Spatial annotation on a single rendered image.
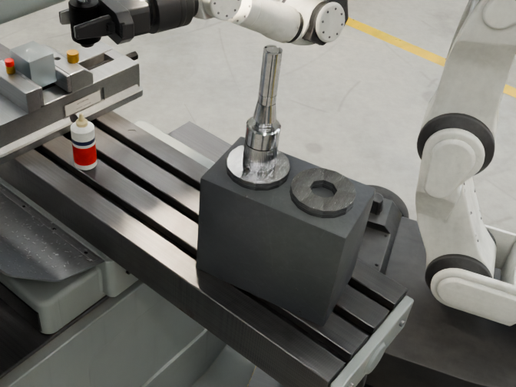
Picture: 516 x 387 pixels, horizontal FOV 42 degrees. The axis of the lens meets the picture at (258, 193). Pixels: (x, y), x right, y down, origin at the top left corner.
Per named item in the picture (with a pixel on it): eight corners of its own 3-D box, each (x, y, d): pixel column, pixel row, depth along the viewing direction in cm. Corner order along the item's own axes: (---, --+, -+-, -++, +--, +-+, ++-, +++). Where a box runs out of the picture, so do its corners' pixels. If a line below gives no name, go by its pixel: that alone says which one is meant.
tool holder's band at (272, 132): (258, 115, 93) (259, 109, 92) (286, 128, 91) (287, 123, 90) (239, 130, 89) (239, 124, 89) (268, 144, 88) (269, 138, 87)
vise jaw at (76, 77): (54, 57, 134) (51, 40, 131) (94, 83, 128) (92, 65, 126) (28, 67, 130) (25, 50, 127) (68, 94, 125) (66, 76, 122)
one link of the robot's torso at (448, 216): (497, 259, 160) (501, 81, 133) (491, 321, 146) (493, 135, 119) (431, 254, 166) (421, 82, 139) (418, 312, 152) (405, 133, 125)
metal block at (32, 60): (37, 68, 128) (33, 40, 124) (57, 81, 125) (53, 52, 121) (13, 77, 125) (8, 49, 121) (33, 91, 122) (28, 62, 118)
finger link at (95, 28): (73, 22, 102) (110, 14, 106) (74, 41, 105) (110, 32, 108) (77, 27, 102) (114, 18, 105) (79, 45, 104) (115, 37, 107)
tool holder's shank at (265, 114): (260, 114, 91) (269, 40, 84) (279, 123, 90) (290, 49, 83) (247, 124, 89) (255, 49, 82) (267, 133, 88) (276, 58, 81)
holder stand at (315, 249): (232, 223, 113) (241, 127, 100) (352, 276, 107) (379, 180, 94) (194, 268, 105) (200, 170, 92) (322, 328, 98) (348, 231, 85)
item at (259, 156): (254, 148, 96) (258, 115, 93) (282, 161, 95) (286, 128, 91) (236, 163, 93) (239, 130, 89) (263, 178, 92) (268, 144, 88)
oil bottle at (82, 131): (87, 153, 123) (82, 104, 116) (101, 163, 121) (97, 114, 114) (69, 163, 121) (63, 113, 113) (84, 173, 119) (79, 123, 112)
